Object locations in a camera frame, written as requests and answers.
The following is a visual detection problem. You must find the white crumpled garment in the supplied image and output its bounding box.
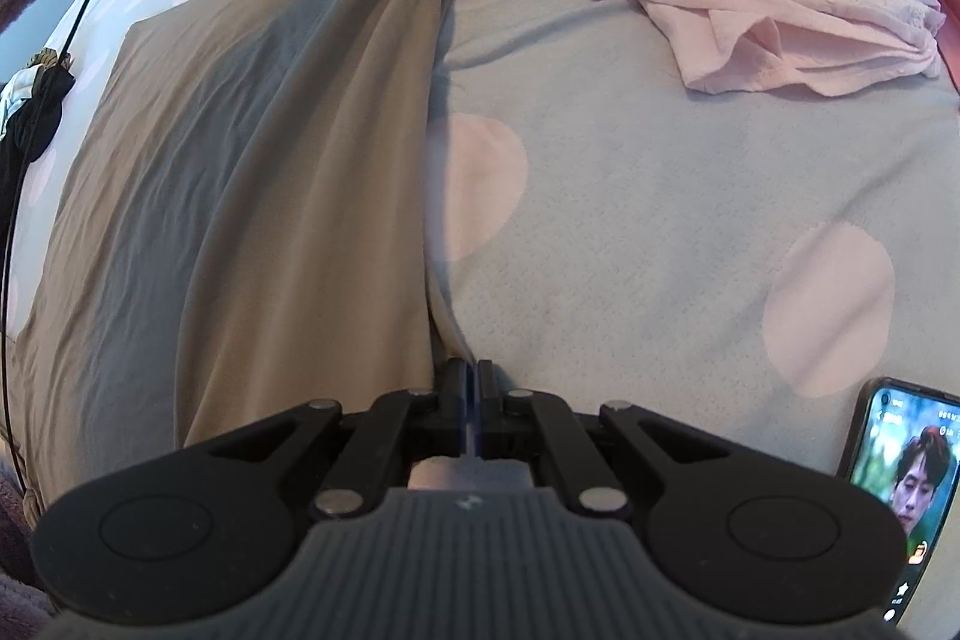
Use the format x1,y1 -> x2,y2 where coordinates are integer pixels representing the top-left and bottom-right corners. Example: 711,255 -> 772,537
0,62 -> 47,118

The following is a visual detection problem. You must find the black garment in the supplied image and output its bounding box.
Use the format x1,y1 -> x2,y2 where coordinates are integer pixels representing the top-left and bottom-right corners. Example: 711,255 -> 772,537
0,70 -> 77,240

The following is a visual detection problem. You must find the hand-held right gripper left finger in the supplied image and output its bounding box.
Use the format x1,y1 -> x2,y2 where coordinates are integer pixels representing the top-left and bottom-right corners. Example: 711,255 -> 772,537
210,359 -> 473,521

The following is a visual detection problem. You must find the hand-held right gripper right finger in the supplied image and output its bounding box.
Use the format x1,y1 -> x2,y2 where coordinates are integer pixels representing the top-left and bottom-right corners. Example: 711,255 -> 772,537
478,359 -> 732,521

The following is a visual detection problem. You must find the black cable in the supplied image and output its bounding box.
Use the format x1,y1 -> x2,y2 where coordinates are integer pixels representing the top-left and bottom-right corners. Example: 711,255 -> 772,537
0,0 -> 137,483

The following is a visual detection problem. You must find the pale pink folded garment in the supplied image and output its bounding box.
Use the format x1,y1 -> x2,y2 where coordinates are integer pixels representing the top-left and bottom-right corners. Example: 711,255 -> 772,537
512,0 -> 948,98

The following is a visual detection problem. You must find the tan t-shirt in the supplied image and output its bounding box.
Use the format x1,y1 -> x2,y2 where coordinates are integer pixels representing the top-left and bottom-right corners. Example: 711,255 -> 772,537
15,0 -> 497,498

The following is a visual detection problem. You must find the smartphone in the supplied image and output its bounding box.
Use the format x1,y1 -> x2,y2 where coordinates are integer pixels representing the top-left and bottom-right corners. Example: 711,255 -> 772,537
835,376 -> 960,627

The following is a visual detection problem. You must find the purple fuzzy robe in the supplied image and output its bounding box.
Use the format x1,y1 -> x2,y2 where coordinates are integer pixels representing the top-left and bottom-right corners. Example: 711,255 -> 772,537
0,460 -> 58,620

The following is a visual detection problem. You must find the grey pink-dotted bedspread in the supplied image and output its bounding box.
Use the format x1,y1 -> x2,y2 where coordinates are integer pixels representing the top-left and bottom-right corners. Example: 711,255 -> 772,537
0,0 -> 960,506

